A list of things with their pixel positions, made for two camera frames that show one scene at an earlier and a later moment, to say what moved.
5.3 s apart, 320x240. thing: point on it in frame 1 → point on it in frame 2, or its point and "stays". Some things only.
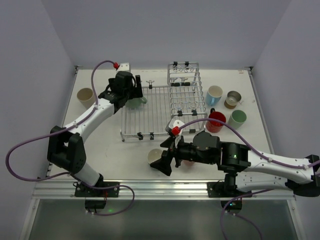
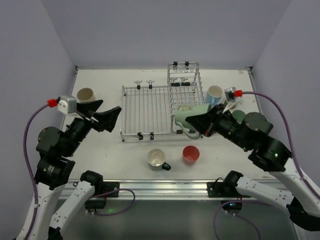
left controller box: [95, 204] stays
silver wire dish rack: [183, 99] stays
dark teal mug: [154, 155] stays
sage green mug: [135, 103] → [180, 116]
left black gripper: [136, 88] → [90, 122]
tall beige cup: [85, 96] stays
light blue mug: [213, 95] stays
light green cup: [237, 119] stays
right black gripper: [171, 153] → [213, 122]
